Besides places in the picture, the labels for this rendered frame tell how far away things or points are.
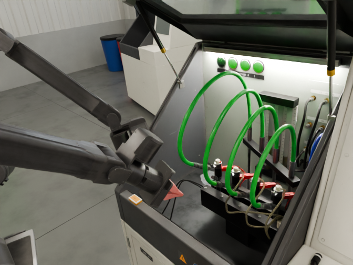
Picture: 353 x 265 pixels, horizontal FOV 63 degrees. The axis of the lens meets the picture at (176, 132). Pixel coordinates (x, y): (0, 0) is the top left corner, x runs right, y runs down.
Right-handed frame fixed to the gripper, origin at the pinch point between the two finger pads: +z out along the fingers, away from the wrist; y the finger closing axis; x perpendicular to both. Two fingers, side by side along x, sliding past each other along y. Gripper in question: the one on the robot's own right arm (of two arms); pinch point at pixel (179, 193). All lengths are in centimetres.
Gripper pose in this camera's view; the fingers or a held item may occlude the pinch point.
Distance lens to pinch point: 78.0
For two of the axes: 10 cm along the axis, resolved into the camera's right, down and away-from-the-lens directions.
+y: 5.5, -8.3, -0.3
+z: 6.8, 4.3, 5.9
